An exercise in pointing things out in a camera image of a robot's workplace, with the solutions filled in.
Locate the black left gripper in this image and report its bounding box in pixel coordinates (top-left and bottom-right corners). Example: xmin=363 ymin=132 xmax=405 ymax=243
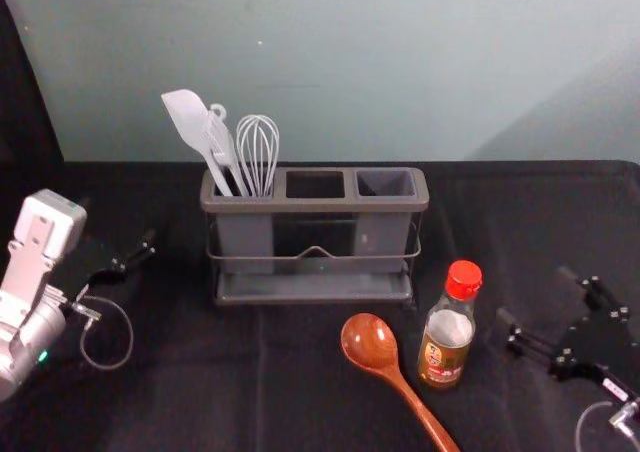
xmin=53 ymin=228 xmax=157 ymax=307

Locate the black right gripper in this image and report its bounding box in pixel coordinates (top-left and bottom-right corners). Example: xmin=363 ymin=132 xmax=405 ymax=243
xmin=495 ymin=265 xmax=640 ymax=404

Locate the red-capped sauce bottle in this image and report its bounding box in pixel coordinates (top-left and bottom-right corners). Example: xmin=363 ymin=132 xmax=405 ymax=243
xmin=417 ymin=259 xmax=485 ymax=391

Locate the grey three-compartment utensil caddy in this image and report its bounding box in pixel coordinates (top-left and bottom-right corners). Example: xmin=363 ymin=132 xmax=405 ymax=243
xmin=199 ymin=166 xmax=431 ymax=277

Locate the pale grey slotted utensil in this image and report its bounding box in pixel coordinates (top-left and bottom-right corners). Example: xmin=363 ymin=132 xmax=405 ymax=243
xmin=205 ymin=102 xmax=251 ymax=197

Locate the pale grey silicone spatula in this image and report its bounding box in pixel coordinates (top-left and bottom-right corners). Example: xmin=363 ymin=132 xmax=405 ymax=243
xmin=160 ymin=88 xmax=236 ymax=198

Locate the pale grey whisk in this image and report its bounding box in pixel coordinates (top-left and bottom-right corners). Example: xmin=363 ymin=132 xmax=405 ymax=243
xmin=235 ymin=114 xmax=281 ymax=198

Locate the grey drip tray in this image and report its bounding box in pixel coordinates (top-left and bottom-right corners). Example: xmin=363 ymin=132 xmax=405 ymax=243
xmin=213 ymin=271 xmax=415 ymax=305

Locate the black fabric drape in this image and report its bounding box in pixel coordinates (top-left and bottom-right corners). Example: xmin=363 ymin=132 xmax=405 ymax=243
xmin=0 ymin=0 xmax=65 ymax=173

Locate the brown wooden spoon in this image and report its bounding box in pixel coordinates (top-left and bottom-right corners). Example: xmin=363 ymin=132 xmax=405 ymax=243
xmin=340 ymin=312 xmax=462 ymax=452

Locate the black table cloth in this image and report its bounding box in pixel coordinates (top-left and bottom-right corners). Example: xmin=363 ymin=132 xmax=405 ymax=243
xmin=0 ymin=159 xmax=640 ymax=452

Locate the left gripper's thin cable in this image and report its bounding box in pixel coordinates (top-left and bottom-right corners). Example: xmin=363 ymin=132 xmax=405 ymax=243
xmin=63 ymin=294 xmax=135 ymax=372

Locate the gripper's thin cable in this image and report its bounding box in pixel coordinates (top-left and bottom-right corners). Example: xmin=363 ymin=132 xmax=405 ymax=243
xmin=573 ymin=397 xmax=640 ymax=452
xmin=63 ymin=294 xmax=135 ymax=372

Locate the right gripper's thin cable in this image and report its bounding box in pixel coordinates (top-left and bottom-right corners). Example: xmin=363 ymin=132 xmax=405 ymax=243
xmin=573 ymin=397 xmax=640 ymax=452

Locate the steel wire rack frame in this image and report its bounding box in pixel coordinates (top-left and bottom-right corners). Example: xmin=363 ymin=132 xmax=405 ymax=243
xmin=204 ymin=217 xmax=423 ymax=314

